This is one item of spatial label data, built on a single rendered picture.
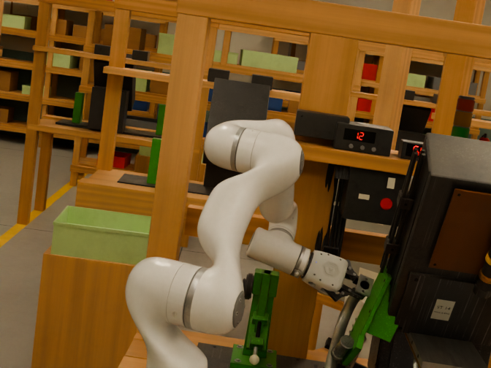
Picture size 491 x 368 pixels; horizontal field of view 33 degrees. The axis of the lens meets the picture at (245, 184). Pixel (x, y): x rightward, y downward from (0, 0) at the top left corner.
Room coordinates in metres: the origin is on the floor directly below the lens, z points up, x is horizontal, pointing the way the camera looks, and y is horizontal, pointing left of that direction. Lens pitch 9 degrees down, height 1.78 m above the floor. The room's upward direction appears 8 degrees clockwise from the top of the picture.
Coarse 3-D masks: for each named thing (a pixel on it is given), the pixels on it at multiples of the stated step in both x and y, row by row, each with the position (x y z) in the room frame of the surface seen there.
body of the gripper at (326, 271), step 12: (312, 252) 2.12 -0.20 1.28; (324, 252) 2.14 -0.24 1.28; (312, 264) 2.10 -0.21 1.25; (324, 264) 2.11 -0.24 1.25; (336, 264) 2.12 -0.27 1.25; (312, 276) 2.08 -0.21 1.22; (324, 276) 2.08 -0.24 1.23; (336, 276) 2.09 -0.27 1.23; (324, 288) 2.08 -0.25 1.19; (336, 288) 2.07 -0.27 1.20
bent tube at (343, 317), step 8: (360, 280) 2.11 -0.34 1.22; (368, 280) 2.11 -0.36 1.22; (360, 288) 2.09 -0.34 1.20; (368, 288) 2.10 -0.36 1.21; (352, 296) 2.14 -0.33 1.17; (368, 296) 2.08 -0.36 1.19; (344, 304) 2.17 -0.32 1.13; (352, 304) 2.15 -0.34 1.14; (344, 312) 2.16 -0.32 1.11; (352, 312) 2.16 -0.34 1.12; (344, 320) 2.15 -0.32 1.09; (336, 328) 2.14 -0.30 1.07; (344, 328) 2.14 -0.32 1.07; (336, 336) 2.12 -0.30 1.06; (336, 344) 2.10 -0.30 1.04; (328, 352) 2.09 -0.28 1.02; (328, 360) 2.06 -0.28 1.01; (336, 360) 2.07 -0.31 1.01
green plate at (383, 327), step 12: (384, 276) 2.03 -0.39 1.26; (372, 288) 2.10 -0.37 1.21; (384, 288) 2.00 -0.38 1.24; (372, 300) 2.04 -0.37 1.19; (384, 300) 2.01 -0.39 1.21; (360, 312) 2.11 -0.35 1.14; (372, 312) 2.00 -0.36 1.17; (384, 312) 2.01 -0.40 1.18; (360, 324) 2.04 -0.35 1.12; (372, 324) 2.01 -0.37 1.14; (384, 324) 2.01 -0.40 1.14; (384, 336) 2.01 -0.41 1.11
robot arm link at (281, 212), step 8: (288, 192) 1.99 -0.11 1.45; (272, 200) 1.99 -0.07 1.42; (280, 200) 1.99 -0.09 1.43; (288, 200) 2.00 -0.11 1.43; (264, 208) 2.01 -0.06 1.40; (272, 208) 2.00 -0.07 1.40; (280, 208) 2.00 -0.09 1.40; (288, 208) 2.01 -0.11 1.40; (296, 208) 2.12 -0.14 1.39; (264, 216) 2.03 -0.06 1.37; (272, 216) 2.01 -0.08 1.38; (280, 216) 2.01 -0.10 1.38; (288, 216) 2.03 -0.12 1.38; (296, 216) 2.16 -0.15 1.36; (272, 224) 2.18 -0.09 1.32; (280, 224) 2.16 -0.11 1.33; (288, 224) 2.16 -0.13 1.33; (296, 224) 2.18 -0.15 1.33
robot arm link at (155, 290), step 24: (144, 264) 1.52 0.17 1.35; (168, 264) 1.51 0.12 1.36; (192, 264) 1.53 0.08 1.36; (144, 288) 1.48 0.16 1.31; (168, 288) 1.47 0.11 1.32; (144, 312) 1.48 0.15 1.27; (168, 312) 1.47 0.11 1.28; (144, 336) 1.48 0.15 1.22; (168, 336) 1.50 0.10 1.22; (168, 360) 1.47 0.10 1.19; (192, 360) 1.48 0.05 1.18
